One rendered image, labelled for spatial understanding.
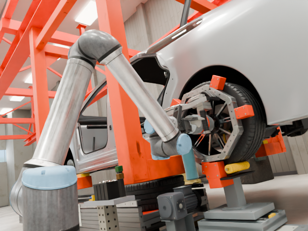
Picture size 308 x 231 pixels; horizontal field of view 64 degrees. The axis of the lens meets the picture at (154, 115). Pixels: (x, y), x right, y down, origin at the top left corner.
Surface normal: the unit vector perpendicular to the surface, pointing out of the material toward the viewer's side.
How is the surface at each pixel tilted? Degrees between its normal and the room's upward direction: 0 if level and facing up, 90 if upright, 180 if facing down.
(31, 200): 91
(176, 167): 90
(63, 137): 99
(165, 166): 90
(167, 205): 90
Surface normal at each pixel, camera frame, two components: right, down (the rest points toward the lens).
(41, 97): 0.65, -0.28
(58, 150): 0.78, -0.11
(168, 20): -0.73, -0.03
